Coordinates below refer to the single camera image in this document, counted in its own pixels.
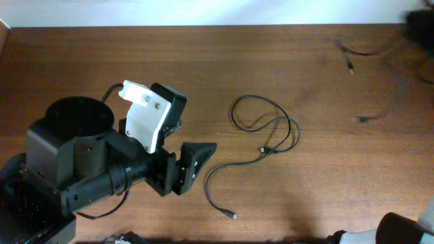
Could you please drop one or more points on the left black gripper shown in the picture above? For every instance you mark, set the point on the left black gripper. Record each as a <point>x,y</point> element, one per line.
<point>186,169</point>

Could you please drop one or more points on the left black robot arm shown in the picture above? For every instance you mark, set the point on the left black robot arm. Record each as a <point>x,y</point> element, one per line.
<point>74,159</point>

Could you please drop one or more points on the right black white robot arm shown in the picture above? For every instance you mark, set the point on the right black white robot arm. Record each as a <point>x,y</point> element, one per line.
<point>394,228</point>

